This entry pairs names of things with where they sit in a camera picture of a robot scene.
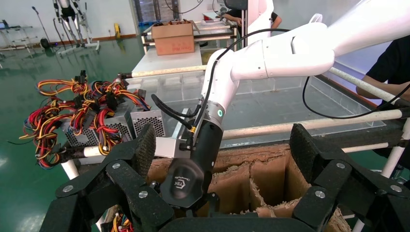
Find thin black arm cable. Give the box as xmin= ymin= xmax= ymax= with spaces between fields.
xmin=191 ymin=28 xmax=291 ymax=129
xmin=302 ymin=76 xmax=410 ymax=120

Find thick black hose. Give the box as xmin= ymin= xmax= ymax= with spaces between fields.
xmin=150 ymin=93 xmax=203 ymax=131

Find silver power supply colourful cables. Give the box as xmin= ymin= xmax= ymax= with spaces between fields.
xmin=36 ymin=70 xmax=167 ymax=138
xmin=69 ymin=80 xmax=133 ymax=156
xmin=19 ymin=105 xmax=103 ymax=169

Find plain silver metal box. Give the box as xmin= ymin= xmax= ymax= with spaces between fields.
xmin=154 ymin=108 xmax=193 ymax=160

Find multicoloured wire harness bundle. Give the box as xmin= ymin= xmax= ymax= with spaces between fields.
xmin=110 ymin=213 xmax=134 ymax=232

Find clear acrylic tray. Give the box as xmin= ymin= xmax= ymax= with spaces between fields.
xmin=126 ymin=74 xmax=387 ymax=148

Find humanoid robot on stand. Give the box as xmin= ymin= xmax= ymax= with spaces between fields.
xmin=52 ymin=0 xmax=101 ymax=55

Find bare person forearm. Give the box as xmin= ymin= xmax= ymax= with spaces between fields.
xmin=355 ymin=75 xmax=410 ymax=103

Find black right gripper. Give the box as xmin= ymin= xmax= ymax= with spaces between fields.
xmin=159 ymin=121 xmax=224 ymax=214

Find worn brown cardboard box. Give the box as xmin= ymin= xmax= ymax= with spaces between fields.
xmin=105 ymin=143 xmax=353 ymax=232

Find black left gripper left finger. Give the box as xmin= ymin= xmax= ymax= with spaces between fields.
xmin=39 ymin=124 xmax=175 ymax=232

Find white robot torso column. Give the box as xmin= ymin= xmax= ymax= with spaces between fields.
xmin=247 ymin=0 xmax=275 ymax=45

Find person in black shirt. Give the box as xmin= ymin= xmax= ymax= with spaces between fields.
xmin=365 ymin=34 xmax=410 ymax=86
xmin=221 ymin=9 xmax=282 ymax=30

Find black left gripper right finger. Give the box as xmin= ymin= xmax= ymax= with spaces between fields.
xmin=290 ymin=124 xmax=410 ymax=232

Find clean brown cardboard box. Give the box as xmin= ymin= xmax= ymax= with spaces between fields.
xmin=151 ymin=20 xmax=196 ymax=57

